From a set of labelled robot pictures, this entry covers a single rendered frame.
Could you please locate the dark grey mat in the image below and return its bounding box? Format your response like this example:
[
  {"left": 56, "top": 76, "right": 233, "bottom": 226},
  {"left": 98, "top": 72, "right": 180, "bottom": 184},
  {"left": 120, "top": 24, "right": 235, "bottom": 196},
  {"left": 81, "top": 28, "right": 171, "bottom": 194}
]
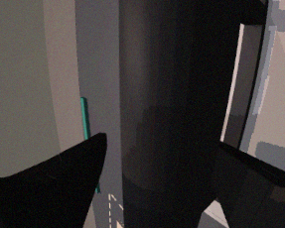
[{"left": 74, "top": 0, "right": 123, "bottom": 228}]

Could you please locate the beige tile with dark blue centre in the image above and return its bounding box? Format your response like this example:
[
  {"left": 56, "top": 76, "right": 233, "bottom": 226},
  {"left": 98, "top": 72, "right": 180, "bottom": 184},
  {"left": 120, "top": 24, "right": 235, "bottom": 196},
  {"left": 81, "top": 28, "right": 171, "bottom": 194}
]
[{"left": 117, "top": 219, "right": 125, "bottom": 228}]

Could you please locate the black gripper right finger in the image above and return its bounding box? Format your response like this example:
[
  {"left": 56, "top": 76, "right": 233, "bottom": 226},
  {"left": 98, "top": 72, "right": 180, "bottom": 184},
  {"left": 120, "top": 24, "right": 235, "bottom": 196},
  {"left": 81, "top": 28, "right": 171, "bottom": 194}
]
[{"left": 211, "top": 141, "right": 285, "bottom": 228}]

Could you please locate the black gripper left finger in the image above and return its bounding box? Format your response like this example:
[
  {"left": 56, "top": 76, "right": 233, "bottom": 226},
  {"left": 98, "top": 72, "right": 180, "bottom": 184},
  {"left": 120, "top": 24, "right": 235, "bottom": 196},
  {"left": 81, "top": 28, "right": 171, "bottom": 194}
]
[{"left": 0, "top": 133, "right": 106, "bottom": 228}]

